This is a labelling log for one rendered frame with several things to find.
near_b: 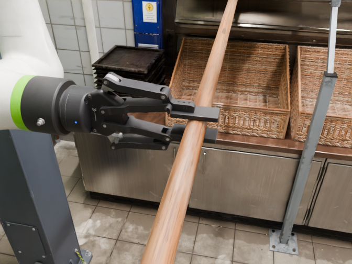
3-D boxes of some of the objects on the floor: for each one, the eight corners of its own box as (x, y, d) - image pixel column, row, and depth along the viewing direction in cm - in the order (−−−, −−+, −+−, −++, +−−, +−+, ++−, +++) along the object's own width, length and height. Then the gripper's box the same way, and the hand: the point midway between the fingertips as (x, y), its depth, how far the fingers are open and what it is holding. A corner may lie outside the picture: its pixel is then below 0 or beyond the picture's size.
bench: (118, 148, 242) (109, 74, 209) (504, 200, 200) (570, 117, 167) (84, 205, 196) (66, 122, 163) (574, 288, 155) (683, 198, 122)
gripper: (73, 52, 53) (225, 66, 49) (87, 134, 62) (216, 152, 58) (48, 72, 47) (220, 89, 43) (68, 160, 56) (211, 182, 52)
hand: (195, 123), depth 51 cm, fingers closed on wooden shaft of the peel, 3 cm apart
